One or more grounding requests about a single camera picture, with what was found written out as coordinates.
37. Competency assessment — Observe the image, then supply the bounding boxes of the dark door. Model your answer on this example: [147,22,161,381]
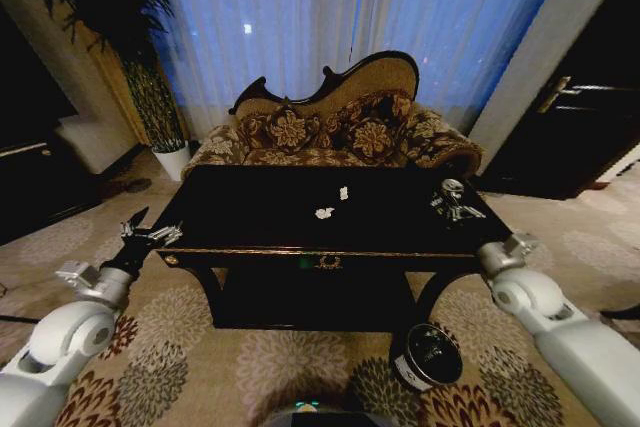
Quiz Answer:
[478,0,640,201]

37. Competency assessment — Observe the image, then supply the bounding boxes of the dark wooden coffee table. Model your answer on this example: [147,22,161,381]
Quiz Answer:
[149,163,514,334]

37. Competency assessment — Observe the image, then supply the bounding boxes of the sheer white window curtain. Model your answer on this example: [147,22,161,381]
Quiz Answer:
[138,0,572,134]

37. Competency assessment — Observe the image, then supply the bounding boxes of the white low bench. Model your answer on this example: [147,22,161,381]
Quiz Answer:
[53,113,145,176]

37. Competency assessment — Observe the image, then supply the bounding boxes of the black round trash bin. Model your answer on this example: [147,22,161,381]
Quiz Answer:
[388,322,464,393]

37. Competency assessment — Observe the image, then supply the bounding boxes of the floral patterned rug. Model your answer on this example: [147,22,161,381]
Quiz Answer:
[0,146,640,427]

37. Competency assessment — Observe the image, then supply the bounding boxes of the white plant pot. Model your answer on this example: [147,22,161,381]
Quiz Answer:
[149,140,194,183]

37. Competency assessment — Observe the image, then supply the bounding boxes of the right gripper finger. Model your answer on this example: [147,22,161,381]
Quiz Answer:
[429,178,467,215]
[447,201,487,226]

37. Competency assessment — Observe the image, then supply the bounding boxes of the floral carved-back sofa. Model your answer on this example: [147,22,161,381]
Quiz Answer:
[180,49,486,181]

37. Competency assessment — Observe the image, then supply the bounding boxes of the golden side drape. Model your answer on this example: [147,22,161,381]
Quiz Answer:
[74,21,192,149]

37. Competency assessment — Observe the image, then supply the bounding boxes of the metal door handle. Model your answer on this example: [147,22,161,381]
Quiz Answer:
[536,75,584,114]

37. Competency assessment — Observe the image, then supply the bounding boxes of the floral square cushion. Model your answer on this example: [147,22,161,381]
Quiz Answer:
[263,106,322,154]
[347,95,415,160]

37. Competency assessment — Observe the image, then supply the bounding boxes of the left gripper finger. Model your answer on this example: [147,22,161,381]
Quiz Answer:
[134,222,184,249]
[120,206,151,240]

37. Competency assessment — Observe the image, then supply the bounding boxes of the brown slippers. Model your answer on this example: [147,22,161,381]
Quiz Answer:
[106,177,153,196]

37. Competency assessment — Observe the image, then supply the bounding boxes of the dark wooden cabinet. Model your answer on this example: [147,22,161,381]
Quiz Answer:
[0,4,104,247]

